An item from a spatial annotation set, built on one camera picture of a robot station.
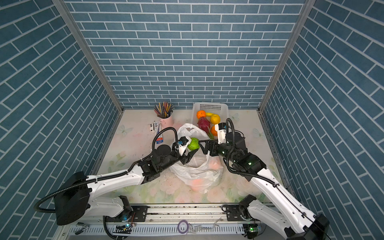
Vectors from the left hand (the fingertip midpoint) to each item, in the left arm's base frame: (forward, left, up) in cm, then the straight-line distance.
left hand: (194, 145), depth 75 cm
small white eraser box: (+29, +31, -20) cm, 47 cm away
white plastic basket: (+41, -21, -14) cm, 48 cm away
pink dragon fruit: (+24, -8, -14) cm, 29 cm away
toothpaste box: (+30, +27, -20) cm, 45 cm away
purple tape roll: (-32, +3, -21) cm, 38 cm away
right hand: (-1, -4, +6) cm, 8 cm away
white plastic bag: (-9, -5, -12) cm, 16 cm away
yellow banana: (+38, -12, -17) cm, 43 cm away
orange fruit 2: (+35, -5, -13) cm, 38 cm away
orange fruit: (+21, -14, -17) cm, 30 cm away
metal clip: (-31, +54, -21) cm, 65 cm away
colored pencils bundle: (+34, +21, -8) cm, 40 cm away
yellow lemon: (+31, -15, -15) cm, 38 cm away
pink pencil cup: (+28, +19, -15) cm, 37 cm away
